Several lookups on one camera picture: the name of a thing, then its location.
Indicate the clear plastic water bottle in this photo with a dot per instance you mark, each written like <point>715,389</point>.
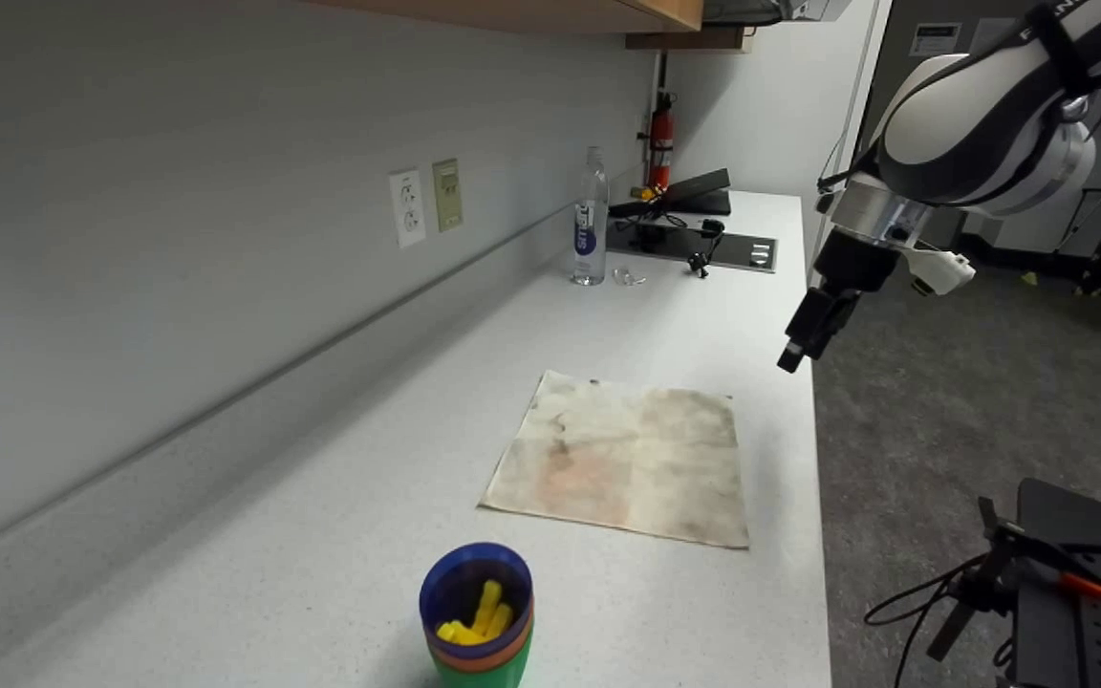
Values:
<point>587,230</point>

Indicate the stained beige cloth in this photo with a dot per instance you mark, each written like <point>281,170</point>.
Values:
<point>627,461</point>

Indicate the yellow item inside cup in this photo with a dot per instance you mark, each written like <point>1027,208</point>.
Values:
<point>479,616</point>

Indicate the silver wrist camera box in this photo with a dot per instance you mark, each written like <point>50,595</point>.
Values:
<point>877,210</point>

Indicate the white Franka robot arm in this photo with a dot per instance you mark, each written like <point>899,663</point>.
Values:
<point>1010,109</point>

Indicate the beige wall plate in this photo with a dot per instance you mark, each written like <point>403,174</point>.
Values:
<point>448,194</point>

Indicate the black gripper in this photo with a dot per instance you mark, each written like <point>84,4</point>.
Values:
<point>859,268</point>

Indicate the white wall power outlet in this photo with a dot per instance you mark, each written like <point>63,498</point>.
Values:
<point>408,208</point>

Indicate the red fire extinguisher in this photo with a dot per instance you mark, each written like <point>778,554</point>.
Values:
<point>659,139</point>

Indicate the wooden upper cabinet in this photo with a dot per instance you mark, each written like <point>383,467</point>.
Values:
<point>553,9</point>

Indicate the black device on counter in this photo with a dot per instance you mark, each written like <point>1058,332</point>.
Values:
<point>742,250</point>

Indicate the black table with holes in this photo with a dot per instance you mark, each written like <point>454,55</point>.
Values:
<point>1087,598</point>

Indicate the small black tripod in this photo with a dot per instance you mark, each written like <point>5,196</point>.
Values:
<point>704,242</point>

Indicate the stacked blue green cups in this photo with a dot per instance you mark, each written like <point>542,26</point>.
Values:
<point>476,635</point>

